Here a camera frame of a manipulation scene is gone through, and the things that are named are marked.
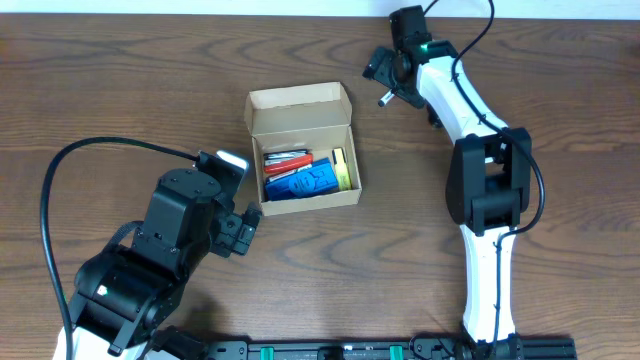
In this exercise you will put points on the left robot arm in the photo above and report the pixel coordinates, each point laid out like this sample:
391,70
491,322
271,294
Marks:
123,294

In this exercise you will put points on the yellow highlighter pen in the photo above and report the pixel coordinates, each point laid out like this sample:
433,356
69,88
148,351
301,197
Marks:
341,170

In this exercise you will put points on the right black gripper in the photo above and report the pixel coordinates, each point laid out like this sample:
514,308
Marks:
392,76

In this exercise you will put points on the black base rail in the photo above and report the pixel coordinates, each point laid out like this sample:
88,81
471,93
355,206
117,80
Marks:
413,349

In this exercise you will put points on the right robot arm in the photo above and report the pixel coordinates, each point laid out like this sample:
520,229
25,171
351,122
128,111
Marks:
488,185

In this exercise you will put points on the black capped white marker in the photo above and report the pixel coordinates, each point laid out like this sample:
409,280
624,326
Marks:
386,98

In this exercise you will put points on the brown cardboard box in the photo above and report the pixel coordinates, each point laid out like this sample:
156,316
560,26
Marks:
314,117

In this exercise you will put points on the red and black utility knife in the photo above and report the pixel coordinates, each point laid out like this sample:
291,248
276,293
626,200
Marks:
279,162

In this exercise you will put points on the blue capped white marker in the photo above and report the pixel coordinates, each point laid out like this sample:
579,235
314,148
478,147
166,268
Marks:
287,173

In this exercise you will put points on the black cone glue bottle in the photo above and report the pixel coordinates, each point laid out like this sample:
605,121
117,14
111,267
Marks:
434,120

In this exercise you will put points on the blue plastic case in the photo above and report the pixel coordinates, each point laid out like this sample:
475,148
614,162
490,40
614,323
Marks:
317,180

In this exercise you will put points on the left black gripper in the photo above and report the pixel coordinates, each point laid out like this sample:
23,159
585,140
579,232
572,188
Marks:
235,232

